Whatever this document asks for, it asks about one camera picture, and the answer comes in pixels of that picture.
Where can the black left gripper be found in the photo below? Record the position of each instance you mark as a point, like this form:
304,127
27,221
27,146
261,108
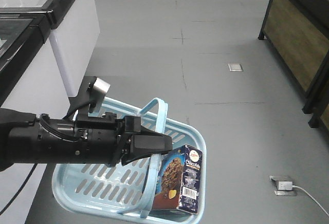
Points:
110,140

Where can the blue chocolate cookie box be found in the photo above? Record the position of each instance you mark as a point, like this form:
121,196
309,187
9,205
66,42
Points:
178,180

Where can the light blue plastic basket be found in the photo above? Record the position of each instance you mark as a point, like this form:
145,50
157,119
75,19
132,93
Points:
126,192

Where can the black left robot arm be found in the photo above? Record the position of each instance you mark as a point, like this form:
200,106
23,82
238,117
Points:
28,138

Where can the small steel floor socket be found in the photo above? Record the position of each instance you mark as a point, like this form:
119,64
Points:
235,67

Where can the near white chest freezer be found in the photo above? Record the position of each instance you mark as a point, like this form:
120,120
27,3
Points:
31,83

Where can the white chest freezer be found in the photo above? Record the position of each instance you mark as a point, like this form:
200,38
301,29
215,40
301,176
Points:
74,32
31,83

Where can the far white chest freezer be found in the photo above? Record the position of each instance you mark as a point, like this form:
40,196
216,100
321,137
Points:
74,32

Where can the white power adapter plug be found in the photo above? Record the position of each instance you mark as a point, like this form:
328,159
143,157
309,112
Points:
285,185

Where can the open steel floor socket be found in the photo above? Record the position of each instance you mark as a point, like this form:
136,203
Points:
275,179

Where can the wooden black-framed display stand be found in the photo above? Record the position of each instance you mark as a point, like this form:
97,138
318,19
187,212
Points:
298,31

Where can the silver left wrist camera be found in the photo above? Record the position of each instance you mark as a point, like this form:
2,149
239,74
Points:
97,90

